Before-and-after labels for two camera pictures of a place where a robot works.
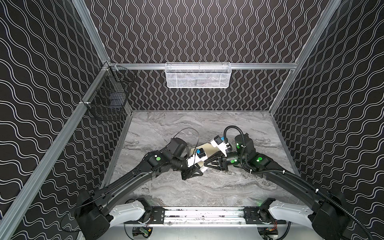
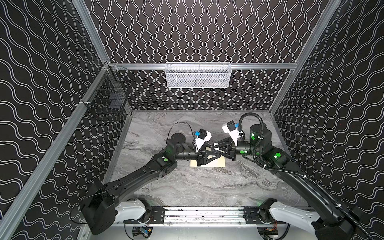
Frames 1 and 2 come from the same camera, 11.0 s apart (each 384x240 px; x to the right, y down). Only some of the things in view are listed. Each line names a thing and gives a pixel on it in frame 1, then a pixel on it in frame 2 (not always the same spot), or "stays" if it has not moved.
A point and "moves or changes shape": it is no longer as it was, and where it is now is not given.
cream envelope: (207, 149) moves or changes shape
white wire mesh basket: (198, 74) stays
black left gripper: (186, 172) to (199, 154)
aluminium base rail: (201, 215) stays
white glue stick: (203, 168) to (212, 148)
